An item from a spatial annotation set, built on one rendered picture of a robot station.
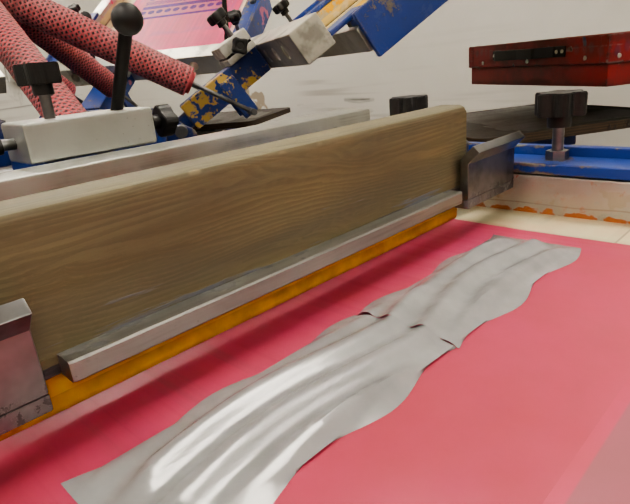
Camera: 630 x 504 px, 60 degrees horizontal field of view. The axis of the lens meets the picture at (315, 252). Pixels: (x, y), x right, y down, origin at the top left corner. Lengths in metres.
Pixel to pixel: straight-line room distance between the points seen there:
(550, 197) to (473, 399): 0.30
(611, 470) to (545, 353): 0.08
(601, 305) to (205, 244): 0.23
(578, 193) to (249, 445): 0.38
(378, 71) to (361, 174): 2.45
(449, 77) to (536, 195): 2.08
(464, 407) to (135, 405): 0.15
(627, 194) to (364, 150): 0.24
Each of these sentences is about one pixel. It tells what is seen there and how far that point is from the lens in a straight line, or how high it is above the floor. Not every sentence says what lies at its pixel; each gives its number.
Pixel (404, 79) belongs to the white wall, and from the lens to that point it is 2.72.
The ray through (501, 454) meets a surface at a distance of 0.23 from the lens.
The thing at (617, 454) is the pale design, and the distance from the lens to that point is 0.24.
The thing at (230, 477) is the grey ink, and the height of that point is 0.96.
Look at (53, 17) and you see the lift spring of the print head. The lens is 0.98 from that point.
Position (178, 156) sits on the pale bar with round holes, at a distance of 0.54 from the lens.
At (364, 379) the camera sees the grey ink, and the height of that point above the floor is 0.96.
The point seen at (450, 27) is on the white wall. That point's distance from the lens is 2.59.
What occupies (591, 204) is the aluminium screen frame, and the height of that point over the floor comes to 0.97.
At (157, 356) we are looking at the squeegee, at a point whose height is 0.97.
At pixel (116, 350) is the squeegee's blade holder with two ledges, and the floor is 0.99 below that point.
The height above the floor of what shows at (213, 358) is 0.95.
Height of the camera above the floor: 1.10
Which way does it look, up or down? 19 degrees down
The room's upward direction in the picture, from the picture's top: 5 degrees counter-clockwise
